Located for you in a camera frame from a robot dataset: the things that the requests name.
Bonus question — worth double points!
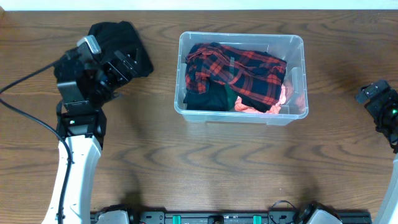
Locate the dark navy garment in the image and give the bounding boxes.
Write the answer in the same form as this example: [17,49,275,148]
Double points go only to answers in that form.
[183,82,228,111]

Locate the red plaid shirt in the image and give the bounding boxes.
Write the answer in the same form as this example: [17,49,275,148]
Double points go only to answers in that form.
[185,42,287,106]

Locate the black ribbed garment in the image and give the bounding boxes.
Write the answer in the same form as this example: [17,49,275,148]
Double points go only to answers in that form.
[242,97,272,113]

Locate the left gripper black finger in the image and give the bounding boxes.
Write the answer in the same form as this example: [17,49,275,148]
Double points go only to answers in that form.
[106,62,129,87]
[114,50,137,77]

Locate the dark green cloth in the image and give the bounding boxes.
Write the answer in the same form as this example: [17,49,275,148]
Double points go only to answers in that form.
[224,84,238,111]

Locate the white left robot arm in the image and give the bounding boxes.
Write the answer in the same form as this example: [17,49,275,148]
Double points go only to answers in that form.
[43,49,142,223]

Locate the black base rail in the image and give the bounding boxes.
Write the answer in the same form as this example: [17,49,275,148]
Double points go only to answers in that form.
[89,202,373,224]

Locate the orange garment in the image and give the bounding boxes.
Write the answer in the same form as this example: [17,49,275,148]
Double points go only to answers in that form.
[234,80,294,114]

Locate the clear plastic storage bin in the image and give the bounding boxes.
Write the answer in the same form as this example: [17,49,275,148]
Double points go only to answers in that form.
[174,31,309,126]

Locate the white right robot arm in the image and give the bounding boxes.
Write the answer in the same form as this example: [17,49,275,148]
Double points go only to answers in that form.
[293,80,397,224]

